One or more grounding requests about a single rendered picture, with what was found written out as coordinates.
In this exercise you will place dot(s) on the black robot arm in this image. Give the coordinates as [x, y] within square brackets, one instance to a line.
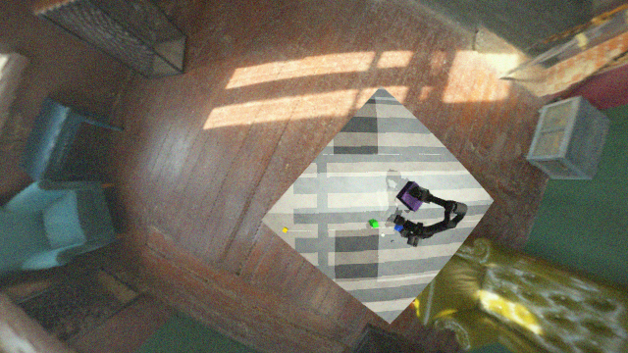
[450, 206]

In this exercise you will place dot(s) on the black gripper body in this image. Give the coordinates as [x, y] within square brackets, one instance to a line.
[401, 222]

